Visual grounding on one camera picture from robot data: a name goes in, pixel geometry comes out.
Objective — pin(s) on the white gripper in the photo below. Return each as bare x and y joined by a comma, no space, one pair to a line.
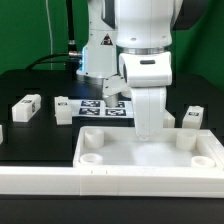
147,77

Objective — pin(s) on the white desk tabletop tray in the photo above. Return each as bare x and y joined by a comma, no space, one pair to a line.
173,147

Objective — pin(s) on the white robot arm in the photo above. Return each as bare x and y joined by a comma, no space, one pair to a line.
143,36

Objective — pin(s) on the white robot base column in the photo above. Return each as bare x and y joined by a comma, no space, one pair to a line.
99,55

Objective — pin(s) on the white sheet with fiducial tags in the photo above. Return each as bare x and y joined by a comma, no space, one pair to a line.
98,108

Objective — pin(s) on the white block at left edge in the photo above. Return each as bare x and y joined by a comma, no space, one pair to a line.
1,134

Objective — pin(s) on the white front fence rail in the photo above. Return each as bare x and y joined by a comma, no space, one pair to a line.
165,182

